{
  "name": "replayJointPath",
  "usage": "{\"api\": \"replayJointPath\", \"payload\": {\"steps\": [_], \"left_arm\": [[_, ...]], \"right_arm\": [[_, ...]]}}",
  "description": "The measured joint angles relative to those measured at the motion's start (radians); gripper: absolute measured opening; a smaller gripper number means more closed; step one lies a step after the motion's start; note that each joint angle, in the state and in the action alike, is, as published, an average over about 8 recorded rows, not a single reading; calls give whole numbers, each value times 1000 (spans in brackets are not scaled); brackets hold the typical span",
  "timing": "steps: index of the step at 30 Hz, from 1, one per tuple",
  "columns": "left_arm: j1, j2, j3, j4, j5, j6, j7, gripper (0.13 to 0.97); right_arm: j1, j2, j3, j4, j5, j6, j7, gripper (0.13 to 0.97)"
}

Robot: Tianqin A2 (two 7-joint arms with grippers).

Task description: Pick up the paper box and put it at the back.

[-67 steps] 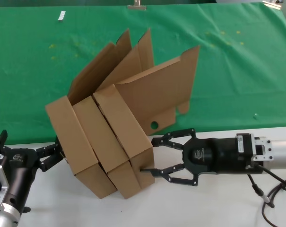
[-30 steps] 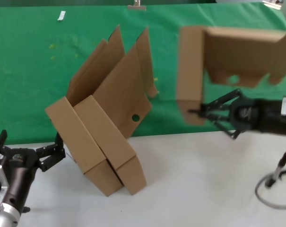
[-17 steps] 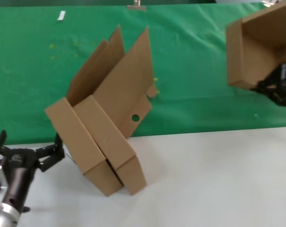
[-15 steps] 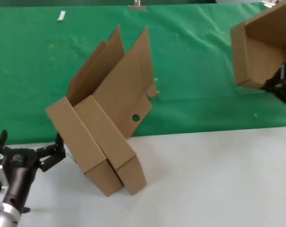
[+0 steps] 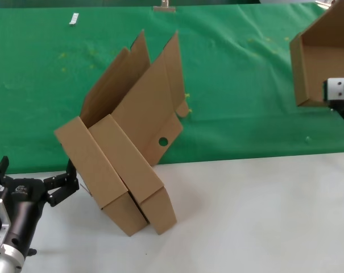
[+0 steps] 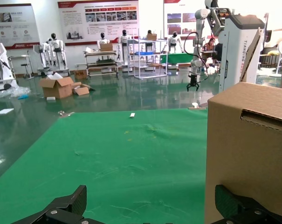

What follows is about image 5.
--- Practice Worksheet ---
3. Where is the metal corner clamp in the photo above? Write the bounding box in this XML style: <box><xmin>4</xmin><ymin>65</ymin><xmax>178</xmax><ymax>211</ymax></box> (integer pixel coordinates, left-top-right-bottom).
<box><xmin>314</xmin><ymin>0</ymin><xmax>336</xmax><ymax>9</ymax></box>

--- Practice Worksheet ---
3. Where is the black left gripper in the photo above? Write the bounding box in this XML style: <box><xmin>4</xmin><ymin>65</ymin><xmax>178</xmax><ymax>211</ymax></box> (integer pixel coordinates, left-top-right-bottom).
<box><xmin>0</xmin><ymin>155</ymin><xmax>79</xmax><ymax>208</ymax></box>

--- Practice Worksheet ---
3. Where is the metal table clamp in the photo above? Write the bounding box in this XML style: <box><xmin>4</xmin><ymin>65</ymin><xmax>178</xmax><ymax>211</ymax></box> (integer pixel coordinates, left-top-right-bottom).
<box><xmin>153</xmin><ymin>0</ymin><xmax>177</xmax><ymax>14</ymax></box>

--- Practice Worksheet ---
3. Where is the brown cardboard box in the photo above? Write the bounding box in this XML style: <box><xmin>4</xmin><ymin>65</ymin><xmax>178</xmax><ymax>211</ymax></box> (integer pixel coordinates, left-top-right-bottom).
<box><xmin>54</xmin><ymin>29</ymin><xmax>151</xmax><ymax>238</ymax></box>
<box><xmin>88</xmin><ymin>30</ymin><xmax>190</xmax><ymax>236</ymax></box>
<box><xmin>289</xmin><ymin>0</ymin><xmax>344</xmax><ymax>109</ymax></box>

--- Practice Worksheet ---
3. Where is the green table cloth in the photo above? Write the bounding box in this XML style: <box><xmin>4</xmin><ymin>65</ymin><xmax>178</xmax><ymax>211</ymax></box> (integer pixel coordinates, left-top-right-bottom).
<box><xmin>0</xmin><ymin>2</ymin><xmax>344</xmax><ymax>175</ymax></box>

